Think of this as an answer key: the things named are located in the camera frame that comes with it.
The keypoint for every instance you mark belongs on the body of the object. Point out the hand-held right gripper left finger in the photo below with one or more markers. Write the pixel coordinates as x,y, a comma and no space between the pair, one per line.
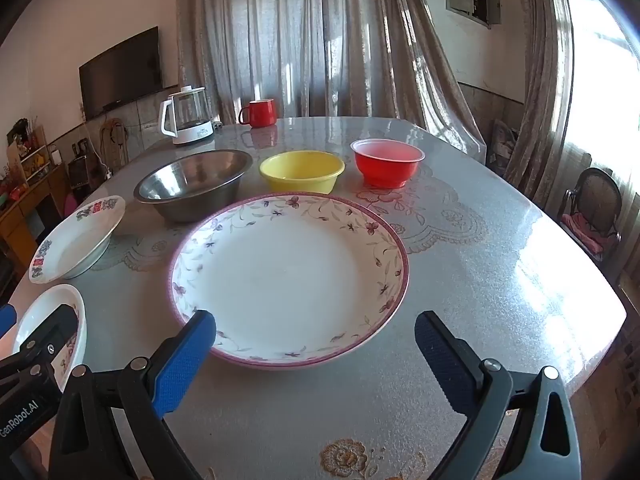
185,355

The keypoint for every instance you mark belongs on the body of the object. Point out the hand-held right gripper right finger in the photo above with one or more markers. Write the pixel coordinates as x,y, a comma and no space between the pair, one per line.
445,365

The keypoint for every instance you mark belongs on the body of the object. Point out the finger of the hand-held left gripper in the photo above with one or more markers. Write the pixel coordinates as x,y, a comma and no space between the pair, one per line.
5,321
52,327

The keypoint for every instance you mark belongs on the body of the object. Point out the deep white patterned plate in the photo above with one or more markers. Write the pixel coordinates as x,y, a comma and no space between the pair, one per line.
70,250

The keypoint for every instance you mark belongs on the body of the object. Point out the large floral rimmed plate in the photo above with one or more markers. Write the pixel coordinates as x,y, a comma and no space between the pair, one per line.
290,280

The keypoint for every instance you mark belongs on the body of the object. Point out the stainless steel bowl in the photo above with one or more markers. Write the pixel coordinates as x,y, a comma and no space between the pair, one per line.
195,180

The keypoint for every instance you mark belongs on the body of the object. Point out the red plastic bowl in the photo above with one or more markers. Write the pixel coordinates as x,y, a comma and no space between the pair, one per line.
385,170

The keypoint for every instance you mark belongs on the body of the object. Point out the yellow plastic bowl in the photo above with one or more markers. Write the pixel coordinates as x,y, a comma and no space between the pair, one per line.
300,170

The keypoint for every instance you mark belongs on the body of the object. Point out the wooden cabinet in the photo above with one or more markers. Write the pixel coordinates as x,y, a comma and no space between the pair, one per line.
25,220

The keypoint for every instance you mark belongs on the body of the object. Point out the pink bag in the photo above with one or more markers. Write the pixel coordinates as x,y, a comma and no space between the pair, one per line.
70,205

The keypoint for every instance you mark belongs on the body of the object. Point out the small black appliance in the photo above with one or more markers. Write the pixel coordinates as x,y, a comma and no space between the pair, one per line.
79,172

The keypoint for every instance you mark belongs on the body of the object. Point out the wooden shelf with ornaments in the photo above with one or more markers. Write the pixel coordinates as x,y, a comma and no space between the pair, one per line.
30,152

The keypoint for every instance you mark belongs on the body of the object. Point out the wooden chair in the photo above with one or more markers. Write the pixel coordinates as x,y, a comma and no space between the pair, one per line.
112,135

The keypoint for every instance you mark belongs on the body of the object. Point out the dark round-backed chair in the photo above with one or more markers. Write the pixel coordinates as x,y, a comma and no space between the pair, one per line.
592,195

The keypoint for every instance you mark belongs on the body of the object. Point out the grey bundle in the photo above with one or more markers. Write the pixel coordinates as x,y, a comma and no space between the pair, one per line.
505,147

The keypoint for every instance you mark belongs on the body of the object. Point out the white glass electric kettle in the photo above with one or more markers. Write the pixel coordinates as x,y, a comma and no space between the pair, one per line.
192,115

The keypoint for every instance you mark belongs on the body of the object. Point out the red mug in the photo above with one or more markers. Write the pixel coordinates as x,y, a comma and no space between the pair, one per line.
260,114

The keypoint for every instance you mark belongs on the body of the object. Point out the black flat television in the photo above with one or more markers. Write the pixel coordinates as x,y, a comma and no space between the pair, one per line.
120,80

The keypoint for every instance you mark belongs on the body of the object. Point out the narrow sheer beige curtain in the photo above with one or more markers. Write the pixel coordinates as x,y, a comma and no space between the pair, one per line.
542,85

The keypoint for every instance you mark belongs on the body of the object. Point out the bright window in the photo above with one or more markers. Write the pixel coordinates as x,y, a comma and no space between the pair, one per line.
605,85

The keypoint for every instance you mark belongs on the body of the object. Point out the wide sheer beige curtain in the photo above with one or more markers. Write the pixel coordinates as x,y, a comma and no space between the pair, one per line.
310,35

